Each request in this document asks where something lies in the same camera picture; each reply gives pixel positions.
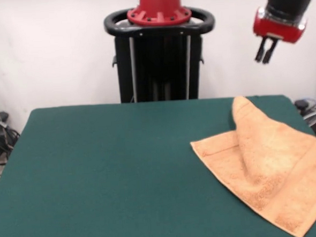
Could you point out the black power adapter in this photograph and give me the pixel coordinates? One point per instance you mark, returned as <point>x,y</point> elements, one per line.
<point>2,116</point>
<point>302,103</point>

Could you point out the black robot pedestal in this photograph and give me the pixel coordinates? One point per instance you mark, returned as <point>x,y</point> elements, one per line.
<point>157,64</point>

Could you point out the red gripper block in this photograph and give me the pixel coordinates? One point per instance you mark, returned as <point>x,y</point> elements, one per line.
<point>278,30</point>

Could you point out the tan terry towel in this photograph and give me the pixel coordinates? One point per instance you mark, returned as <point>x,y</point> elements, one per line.
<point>271,165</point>

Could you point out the dark green table cloth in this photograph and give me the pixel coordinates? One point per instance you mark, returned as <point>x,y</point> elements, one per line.
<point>56,170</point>

